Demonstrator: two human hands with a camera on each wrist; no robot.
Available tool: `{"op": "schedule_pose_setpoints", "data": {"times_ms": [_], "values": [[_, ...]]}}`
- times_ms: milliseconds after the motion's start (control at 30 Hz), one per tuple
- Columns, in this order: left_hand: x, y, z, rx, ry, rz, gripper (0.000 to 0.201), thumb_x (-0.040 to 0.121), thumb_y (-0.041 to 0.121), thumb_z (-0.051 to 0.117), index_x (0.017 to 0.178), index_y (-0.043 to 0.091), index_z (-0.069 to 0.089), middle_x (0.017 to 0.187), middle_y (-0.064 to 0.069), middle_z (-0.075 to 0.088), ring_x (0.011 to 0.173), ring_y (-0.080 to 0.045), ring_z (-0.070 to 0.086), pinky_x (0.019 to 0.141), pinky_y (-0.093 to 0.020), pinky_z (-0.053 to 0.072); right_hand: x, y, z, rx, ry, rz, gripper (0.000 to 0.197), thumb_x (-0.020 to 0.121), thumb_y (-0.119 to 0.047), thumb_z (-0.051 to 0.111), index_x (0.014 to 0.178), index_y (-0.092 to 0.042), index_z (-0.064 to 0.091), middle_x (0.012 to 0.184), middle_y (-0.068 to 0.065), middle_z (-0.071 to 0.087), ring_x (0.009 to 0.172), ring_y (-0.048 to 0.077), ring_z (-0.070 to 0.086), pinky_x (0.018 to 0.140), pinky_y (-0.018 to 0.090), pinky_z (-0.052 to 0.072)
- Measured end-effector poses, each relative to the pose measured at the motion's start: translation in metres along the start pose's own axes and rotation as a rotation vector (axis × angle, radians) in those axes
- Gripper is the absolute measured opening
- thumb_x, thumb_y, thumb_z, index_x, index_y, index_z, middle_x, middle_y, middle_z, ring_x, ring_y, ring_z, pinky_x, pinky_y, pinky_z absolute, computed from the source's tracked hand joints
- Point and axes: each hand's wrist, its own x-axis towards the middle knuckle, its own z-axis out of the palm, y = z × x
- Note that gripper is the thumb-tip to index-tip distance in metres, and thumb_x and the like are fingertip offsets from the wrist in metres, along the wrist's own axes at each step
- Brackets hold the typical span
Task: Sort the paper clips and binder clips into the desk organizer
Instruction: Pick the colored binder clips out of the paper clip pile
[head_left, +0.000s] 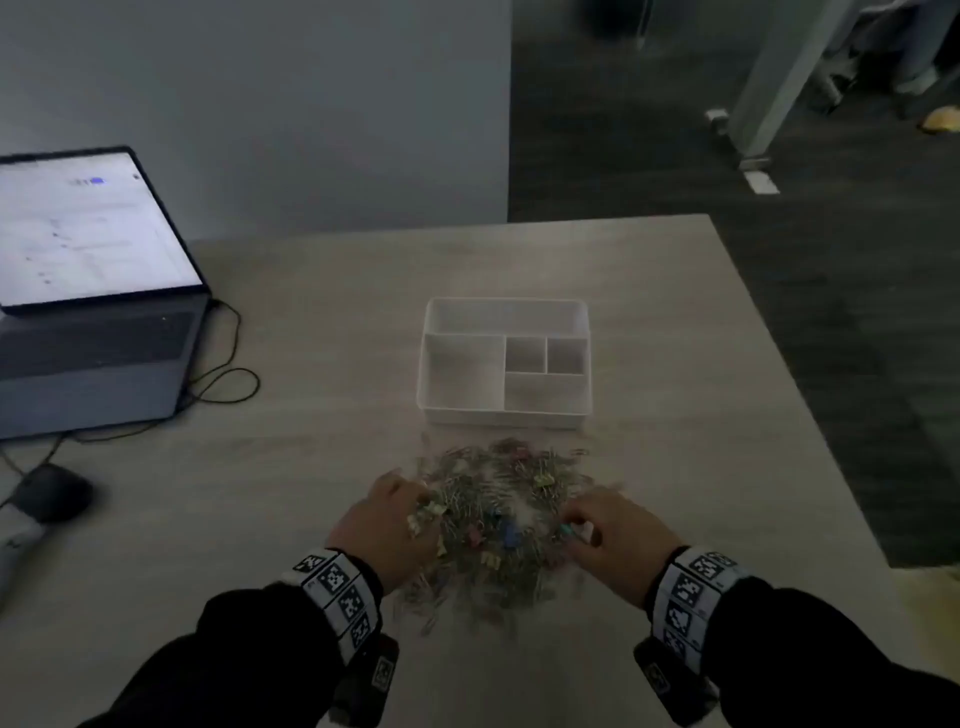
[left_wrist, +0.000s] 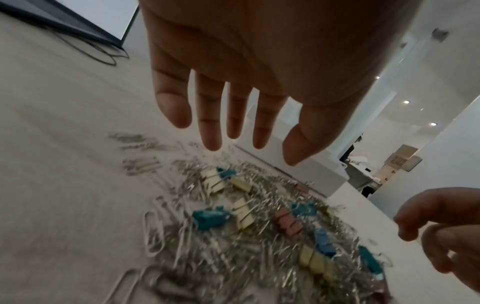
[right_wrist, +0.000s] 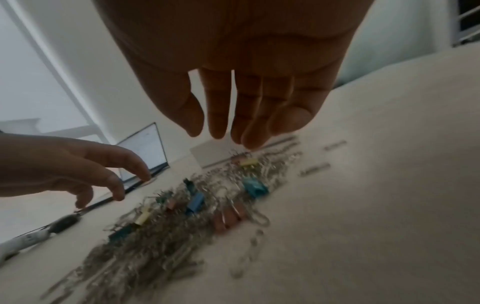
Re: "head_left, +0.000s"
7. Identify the person's left hand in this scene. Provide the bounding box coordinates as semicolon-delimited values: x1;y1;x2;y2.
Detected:
326;469;445;595

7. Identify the person's right hand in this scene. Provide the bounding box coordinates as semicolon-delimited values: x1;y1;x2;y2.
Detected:
558;485;685;610

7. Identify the pile of silver paper clips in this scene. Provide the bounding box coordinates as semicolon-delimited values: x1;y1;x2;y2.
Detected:
389;438;601;631

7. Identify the white compartment organizer tray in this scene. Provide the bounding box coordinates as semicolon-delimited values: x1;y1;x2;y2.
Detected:
416;296;594;431

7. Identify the person's left forearm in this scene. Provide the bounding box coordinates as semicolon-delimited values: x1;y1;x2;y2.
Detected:
78;581;346;728

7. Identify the person's right forearm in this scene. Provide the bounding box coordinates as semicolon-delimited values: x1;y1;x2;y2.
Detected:
701;577;960;728

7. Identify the left wristband with square markers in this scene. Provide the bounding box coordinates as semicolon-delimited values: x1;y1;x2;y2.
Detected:
281;548;384;665

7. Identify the wristband with square markers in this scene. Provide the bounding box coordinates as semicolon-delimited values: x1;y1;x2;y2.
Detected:
648;547;751;676
281;548;384;665

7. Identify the right wristband with square markers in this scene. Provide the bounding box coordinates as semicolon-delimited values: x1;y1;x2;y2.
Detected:
648;547;751;676

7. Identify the black computer mouse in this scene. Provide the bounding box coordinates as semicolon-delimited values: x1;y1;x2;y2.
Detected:
11;463;95;525

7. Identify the grey laptop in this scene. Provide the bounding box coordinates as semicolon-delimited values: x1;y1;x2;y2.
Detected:
0;146;213;442

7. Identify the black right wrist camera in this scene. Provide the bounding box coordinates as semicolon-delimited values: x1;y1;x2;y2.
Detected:
633;637;718;727

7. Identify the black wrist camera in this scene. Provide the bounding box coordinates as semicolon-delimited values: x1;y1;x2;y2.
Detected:
329;633;400;728
633;637;718;727

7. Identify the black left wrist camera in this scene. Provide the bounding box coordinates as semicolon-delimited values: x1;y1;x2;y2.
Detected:
329;633;400;728

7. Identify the black laptop cable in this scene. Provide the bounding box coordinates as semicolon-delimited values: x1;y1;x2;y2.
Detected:
0;298;262;481

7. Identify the grey metal post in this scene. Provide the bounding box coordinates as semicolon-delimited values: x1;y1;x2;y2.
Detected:
727;0;856;170

